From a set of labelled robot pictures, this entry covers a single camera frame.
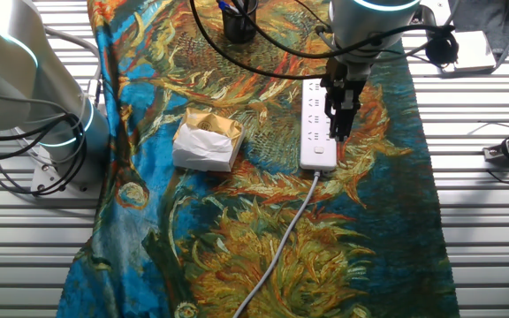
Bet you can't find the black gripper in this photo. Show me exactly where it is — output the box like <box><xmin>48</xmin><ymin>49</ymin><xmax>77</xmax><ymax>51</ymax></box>
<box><xmin>320</xmin><ymin>57</ymin><xmax>368</xmax><ymax>142</ymax></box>

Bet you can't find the white power strip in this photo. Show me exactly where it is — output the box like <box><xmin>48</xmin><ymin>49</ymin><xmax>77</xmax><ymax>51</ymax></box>
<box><xmin>299</xmin><ymin>78</ymin><xmax>338</xmax><ymax>172</ymax></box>

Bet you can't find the black pen holder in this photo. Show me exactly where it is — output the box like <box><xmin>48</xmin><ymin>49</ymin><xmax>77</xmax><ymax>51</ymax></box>
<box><xmin>220</xmin><ymin>0</ymin><xmax>260</xmax><ymax>45</ymax></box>

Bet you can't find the golden tissue pack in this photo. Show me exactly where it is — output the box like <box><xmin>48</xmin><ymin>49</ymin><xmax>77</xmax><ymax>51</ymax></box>
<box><xmin>171</xmin><ymin>108</ymin><xmax>247</xmax><ymax>173</ymax></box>

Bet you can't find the white flat box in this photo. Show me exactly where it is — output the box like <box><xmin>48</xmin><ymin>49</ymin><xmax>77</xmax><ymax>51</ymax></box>
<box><xmin>441</xmin><ymin>29</ymin><xmax>498</xmax><ymax>74</ymax></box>

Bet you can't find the blue pen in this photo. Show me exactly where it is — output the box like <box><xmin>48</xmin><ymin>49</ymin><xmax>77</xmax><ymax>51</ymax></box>
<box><xmin>217</xmin><ymin>0</ymin><xmax>240</xmax><ymax>15</ymax></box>

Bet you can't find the dark grey cloth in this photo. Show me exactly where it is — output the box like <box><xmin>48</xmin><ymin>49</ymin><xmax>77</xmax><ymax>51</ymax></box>
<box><xmin>448</xmin><ymin>0</ymin><xmax>509</xmax><ymax>68</ymax></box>

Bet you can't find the sunflower painting table cloth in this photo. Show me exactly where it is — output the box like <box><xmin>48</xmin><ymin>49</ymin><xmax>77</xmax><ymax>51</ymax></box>
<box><xmin>55</xmin><ymin>0</ymin><xmax>461</xmax><ymax>318</ymax></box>

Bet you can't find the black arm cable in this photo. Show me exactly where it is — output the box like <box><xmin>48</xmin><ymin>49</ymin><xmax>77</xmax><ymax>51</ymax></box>
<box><xmin>187</xmin><ymin>0</ymin><xmax>326</xmax><ymax>82</ymax></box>
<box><xmin>230</xmin><ymin>0</ymin><xmax>460</xmax><ymax>69</ymax></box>

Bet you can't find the grey power strip cable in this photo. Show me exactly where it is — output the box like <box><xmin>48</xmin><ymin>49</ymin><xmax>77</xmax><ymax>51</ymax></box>
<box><xmin>232</xmin><ymin>170</ymin><xmax>323</xmax><ymax>318</ymax></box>

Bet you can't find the grey base hose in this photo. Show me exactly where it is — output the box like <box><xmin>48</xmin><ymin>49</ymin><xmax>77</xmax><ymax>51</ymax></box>
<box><xmin>43</xmin><ymin>26</ymin><xmax>103</xmax><ymax>105</ymax></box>

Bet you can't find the black base cable bundle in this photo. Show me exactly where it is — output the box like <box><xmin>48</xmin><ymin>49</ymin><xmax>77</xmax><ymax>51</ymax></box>
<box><xmin>0</xmin><ymin>112</ymin><xmax>89</xmax><ymax>198</ymax></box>

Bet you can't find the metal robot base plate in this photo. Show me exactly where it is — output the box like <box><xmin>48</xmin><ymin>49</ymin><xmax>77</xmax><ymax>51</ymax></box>
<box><xmin>30</xmin><ymin>145</ymin><xmax>105</xmax><ymax>200</ymax></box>

